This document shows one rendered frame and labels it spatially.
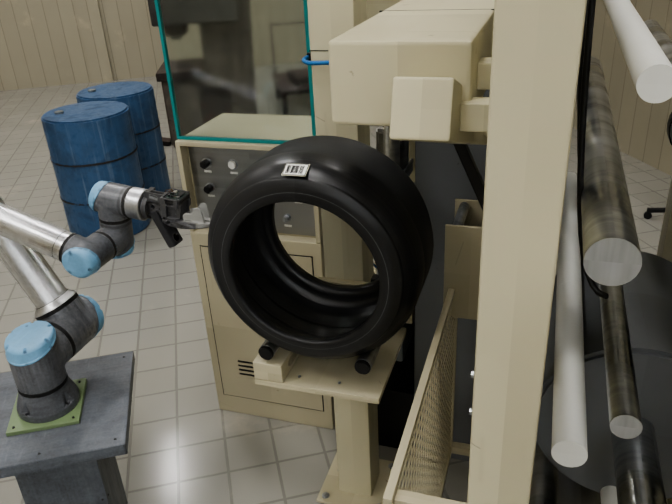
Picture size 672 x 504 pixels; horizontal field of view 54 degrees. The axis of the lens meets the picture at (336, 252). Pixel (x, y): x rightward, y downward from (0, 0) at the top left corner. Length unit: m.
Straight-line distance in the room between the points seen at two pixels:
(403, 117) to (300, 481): 1.93
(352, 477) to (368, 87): 1.75
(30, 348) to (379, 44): 1.45
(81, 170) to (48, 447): 2.83
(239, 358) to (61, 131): 2.40
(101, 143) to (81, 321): 2.55
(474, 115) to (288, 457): 1.99
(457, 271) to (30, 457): 1.37
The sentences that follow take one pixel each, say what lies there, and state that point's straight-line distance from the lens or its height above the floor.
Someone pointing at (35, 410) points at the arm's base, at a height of 0.66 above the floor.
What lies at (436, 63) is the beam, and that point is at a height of 1.75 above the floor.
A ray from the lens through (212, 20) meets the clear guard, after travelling 2.37.
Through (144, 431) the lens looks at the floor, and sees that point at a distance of 3.11.
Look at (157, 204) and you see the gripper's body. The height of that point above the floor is 1.29.
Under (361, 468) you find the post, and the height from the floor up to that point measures 0.15.
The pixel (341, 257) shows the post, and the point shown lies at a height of 1.03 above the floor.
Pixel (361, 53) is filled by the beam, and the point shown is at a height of 1.76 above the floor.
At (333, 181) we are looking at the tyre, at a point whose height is 1.43.
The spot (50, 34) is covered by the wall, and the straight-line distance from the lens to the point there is 10.70.
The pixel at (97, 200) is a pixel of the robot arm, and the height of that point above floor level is 1.30.
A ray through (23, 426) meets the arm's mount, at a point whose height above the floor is 0.61.
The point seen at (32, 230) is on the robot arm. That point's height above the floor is 1.25.
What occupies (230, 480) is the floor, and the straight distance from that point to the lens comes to 2.80.
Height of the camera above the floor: 1.97
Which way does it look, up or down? 27 degrees down
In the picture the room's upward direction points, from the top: 3 degrees counter-clockwise
